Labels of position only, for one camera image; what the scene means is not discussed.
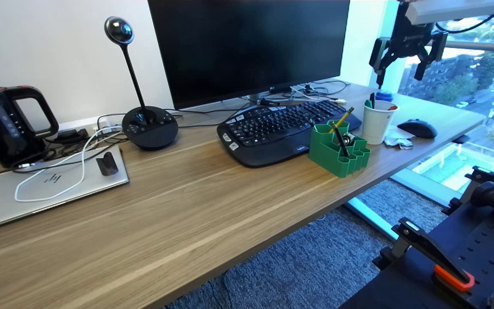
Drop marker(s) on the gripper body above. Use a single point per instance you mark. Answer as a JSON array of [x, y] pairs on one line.
[[411, 34]]

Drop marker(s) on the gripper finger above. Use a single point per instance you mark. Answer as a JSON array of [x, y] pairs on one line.
[[380, 53], [438, 46]]

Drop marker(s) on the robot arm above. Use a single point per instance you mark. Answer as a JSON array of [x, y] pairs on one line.
[[448, 10]]

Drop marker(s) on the green marker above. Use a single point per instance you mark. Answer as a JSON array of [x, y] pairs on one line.
[[367, 104]]

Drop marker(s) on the red marker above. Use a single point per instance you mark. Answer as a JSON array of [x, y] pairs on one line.
[[392, 107]]

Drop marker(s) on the black marker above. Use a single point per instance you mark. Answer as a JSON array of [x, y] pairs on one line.
[[340, 143]]

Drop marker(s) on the green rack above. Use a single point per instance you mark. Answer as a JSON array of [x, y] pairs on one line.
[[328, 152]]

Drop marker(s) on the blue bottle cap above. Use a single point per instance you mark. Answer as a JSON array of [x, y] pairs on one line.
[[384, 95]]

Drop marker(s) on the black pen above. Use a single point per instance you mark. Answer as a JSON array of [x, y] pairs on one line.
[[372, 100]]

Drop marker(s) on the window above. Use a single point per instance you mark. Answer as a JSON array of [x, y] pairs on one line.
[[465, 107]]

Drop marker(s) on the white paper cup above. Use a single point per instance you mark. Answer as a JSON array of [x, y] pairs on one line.
[[375, 126]]

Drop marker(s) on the yellow pencil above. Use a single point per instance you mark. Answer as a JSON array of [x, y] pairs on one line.
[[342, 120]]

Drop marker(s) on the black computer mouse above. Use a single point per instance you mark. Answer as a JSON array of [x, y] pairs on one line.
[[417, 128]]

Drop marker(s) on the crumpled white tissue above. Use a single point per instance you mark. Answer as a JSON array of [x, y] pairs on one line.
[[399, 139]]

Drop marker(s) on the silver binder clip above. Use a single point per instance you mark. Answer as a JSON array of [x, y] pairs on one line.
[[348, 139]]

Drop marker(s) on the black keyboard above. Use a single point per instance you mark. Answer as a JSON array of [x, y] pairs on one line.
[[277, 128]]

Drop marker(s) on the black computer monitor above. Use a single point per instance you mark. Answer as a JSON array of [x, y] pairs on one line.
[[247, 47]]

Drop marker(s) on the black and grey clamp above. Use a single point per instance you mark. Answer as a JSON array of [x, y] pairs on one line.
[[493, 195]]

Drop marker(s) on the black clamp with orange tip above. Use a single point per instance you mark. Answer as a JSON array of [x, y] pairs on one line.
[[431, 253]]

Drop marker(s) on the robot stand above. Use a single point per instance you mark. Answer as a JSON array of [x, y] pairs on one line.
[[457, 262]]

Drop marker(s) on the black power adapter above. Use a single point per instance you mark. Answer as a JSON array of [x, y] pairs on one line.
[[72, 136]]

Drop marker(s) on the silver laptop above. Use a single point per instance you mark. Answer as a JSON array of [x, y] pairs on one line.
[[37, 193]]

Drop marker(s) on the black electric kettle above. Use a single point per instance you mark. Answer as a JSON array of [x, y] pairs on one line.
[[2, 128]]

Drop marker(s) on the black conference camera on stalk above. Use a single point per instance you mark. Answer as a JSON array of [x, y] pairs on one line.
[[149, 126]]

